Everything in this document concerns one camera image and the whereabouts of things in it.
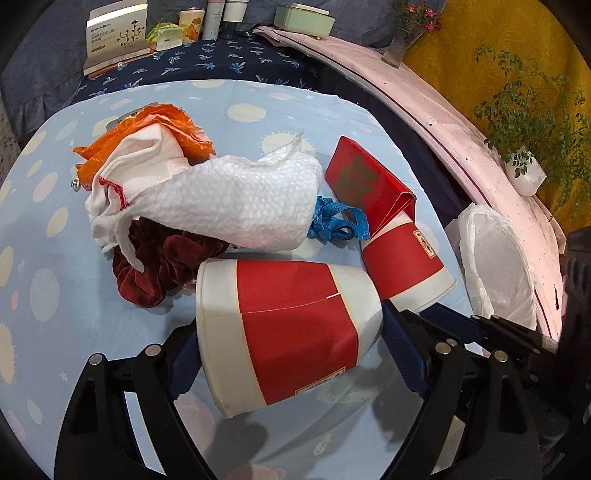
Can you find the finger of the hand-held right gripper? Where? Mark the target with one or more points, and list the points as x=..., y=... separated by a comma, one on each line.
x=508, y=334

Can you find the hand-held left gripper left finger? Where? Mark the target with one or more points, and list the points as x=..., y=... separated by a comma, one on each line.
x=182, y=374

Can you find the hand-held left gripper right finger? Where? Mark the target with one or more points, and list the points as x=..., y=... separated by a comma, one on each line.
x=406, y=350

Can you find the white lined trash bin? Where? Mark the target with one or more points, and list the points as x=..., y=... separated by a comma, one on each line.
x=498, y=267

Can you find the large red white paper cup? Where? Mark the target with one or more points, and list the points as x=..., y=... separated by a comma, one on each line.
x=286, y=323

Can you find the red paper envelope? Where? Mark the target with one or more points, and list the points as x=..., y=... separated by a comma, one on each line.
x=364, y=175

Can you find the white paper towel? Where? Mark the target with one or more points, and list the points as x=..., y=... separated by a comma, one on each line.
x=240, y=198

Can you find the small red white paper cup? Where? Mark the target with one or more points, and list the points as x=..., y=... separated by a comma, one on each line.
x=397, y=263

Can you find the dark red velvet scrunchie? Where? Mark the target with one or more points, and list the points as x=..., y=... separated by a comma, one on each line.
x=152, y=270

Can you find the white plant pot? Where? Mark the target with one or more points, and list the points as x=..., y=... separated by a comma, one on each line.
x=531, y=179

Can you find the light blue spotted cloth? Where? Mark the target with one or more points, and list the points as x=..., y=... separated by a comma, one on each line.
x=46, y=277

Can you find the dark purple cloth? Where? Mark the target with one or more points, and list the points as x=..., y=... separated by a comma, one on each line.
x=415, y=152

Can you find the white cloth with red stitching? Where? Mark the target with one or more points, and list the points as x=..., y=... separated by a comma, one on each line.
x=147, y=157

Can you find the green leafy plant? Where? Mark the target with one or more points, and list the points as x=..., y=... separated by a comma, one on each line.
x=521, y=106

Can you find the orange plastic bag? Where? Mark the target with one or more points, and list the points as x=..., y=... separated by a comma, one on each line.
x=171, y=117

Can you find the pink cloth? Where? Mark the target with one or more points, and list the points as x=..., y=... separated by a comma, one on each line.
x=415, y=92

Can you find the glass vase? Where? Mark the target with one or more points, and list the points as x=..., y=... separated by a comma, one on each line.
x=398, y=48

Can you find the yellow curtain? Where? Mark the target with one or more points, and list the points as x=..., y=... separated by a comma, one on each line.
x=485, y=27

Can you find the navy floral cloth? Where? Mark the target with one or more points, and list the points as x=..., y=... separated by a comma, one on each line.
x=207, y=60

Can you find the green packet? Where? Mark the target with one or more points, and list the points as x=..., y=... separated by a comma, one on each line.
x=166, y=38

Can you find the white flower print box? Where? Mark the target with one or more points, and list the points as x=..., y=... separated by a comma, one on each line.
x=115, y=37

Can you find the pale green tissue box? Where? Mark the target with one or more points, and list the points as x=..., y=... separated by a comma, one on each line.
x=300, y=21

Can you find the yellow can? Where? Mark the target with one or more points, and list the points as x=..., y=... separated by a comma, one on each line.
x=191, y=25

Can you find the white tube bottle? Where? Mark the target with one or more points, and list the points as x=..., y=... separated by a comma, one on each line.
x=213, y=21

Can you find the white capped jar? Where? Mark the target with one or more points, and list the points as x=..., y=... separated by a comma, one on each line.
x=235, y=10

